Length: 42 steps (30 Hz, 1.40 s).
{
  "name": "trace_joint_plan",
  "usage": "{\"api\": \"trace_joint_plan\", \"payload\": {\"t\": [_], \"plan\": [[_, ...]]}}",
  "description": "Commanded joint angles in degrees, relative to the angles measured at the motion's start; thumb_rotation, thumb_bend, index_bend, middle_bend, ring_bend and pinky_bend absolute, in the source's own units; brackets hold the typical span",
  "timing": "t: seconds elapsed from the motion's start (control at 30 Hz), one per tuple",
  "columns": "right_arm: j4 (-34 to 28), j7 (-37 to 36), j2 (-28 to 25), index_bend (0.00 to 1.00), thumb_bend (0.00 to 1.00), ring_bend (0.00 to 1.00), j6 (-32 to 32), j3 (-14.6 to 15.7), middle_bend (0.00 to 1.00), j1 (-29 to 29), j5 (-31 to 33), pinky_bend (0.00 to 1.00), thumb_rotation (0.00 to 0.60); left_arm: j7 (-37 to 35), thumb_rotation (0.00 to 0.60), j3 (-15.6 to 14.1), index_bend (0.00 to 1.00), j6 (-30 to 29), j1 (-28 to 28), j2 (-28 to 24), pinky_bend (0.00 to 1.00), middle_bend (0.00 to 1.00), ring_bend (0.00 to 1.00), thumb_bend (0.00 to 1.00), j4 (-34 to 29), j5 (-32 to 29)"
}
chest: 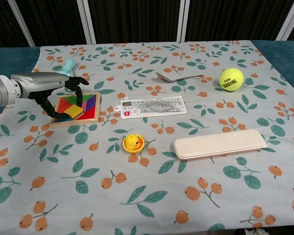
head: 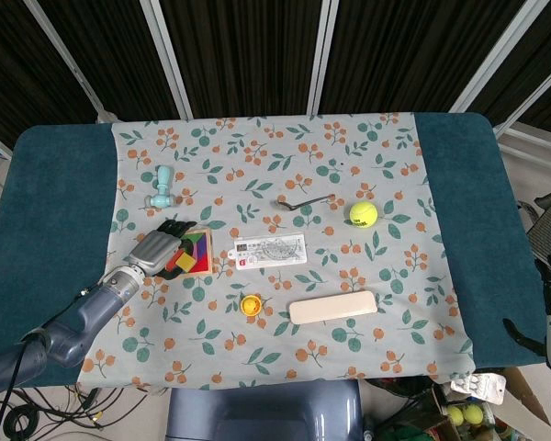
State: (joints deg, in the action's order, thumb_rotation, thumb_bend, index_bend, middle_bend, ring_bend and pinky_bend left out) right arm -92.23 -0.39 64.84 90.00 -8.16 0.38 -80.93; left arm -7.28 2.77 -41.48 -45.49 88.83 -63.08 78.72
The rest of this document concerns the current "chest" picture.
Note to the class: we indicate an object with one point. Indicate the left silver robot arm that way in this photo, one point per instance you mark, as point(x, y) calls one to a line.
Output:
point(1, 90)

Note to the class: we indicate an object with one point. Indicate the yellow tennis ball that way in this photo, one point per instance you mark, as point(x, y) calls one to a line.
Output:
point(231, 79)

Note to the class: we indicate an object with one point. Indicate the yellow square block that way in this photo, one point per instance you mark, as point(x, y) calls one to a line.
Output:
point(74, 110)

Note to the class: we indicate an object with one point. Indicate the clear ruler set package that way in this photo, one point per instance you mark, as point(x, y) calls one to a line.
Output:
point(153, 105)

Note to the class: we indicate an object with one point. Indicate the yellow duck toy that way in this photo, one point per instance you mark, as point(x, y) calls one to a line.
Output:
point(133, 143)

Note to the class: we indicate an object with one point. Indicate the metal spatula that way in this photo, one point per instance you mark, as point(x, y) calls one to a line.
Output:
point(174, 78)

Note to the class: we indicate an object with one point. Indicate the cream pencil case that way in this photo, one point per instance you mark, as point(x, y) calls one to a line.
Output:
point(219, 144)

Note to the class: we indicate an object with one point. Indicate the floral fruit print tablecloth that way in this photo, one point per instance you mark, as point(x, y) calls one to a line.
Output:
point(147, 137)

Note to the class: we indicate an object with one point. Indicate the wooden tangram puzzle tray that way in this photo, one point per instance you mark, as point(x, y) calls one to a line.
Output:
point(88, 109)

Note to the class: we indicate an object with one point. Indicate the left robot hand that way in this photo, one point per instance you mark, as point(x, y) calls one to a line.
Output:
point(39, 82)

